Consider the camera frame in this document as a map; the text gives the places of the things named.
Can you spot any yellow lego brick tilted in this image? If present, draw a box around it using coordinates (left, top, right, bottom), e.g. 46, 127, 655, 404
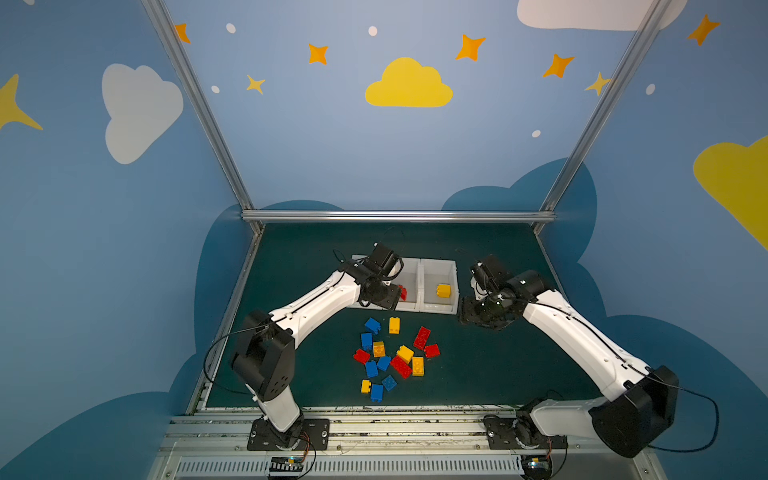
397, 345, 414, 364

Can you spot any white left bin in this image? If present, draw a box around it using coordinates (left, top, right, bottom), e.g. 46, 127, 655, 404
343, 257, 396, 310

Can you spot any red lego long brick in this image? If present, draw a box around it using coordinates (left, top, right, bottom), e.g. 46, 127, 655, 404
413, 327, 431, 351

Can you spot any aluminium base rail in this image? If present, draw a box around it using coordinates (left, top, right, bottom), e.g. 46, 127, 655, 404
148, 405, 666, 479

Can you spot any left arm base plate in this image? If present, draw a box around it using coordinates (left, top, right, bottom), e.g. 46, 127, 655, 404
246, 417, 330, 451

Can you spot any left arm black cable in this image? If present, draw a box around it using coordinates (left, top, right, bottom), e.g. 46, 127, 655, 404
202, 323, 271, 397

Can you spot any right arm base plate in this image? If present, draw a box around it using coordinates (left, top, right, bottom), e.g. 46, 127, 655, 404
482, 414, 568, 450

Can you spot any white right bin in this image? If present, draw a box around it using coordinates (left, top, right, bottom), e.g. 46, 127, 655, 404
417, 259, 459, 315

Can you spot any aluminium frame post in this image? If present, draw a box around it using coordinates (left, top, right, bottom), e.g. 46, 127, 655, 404
532, 0, 673, 236
141, 0, 263, 236

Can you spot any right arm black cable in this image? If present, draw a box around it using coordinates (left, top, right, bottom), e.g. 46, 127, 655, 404
635, 365, 721, 454

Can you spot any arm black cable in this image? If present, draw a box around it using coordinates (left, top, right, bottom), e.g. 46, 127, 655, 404
202, 323, 271, 397
635, 365, 721, 454

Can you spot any aluminium frame post left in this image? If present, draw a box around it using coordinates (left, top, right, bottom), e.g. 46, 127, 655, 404
141, 0, 263, 236

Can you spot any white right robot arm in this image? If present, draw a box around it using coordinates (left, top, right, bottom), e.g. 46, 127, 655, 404
459, 255, 679, 458

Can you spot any controller board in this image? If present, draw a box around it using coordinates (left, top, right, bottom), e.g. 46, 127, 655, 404
266, 456, 308, 479
521, 456, 553, 480

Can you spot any right controller board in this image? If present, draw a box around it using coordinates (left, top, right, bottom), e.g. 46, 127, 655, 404
521, 456, 553, 480

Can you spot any aluminium frame post right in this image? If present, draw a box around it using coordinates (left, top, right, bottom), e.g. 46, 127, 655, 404
532, 0, 673, 236

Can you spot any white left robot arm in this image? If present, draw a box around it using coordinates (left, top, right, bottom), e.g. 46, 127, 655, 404
230, 244, 404, 440

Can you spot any blue lego brick small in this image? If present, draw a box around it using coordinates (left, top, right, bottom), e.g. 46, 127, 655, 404
364, 361, 379, 379

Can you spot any left controller board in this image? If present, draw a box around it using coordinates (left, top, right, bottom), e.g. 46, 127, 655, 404
266, 456, 308, 479

